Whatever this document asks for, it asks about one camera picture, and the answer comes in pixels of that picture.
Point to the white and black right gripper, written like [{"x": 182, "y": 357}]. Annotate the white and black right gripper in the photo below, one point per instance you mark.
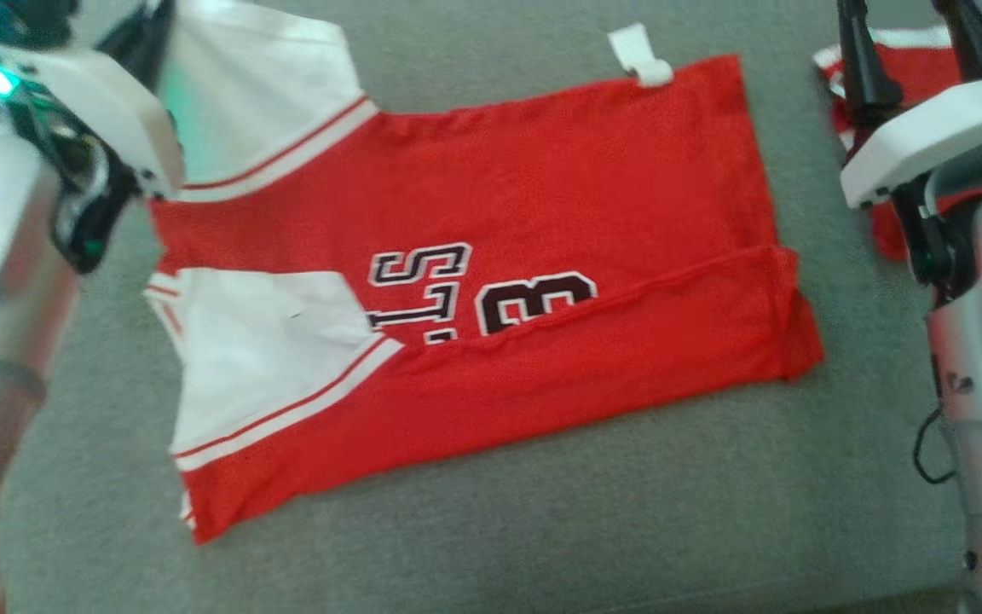
[{"x": 934, "y": 136}]

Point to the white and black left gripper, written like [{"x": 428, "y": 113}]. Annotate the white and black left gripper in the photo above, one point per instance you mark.
[{"x": 116, "y": 111}]

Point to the red shorts with white stripes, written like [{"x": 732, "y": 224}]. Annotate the red shorts with white stripes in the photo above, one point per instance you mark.
[{"x": 926, "y": 72}]

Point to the red and white basketball jersey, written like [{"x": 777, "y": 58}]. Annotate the red and white basketball jersey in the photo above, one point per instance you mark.
[{"x": 542, "y": 170}]

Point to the grey sofa seat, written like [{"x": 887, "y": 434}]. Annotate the grey sofa seat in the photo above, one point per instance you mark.
[{"x": 542, "y": 529}]

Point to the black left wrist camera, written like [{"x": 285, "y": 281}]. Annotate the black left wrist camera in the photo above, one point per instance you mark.
[{"x": 43, "y": 17}]

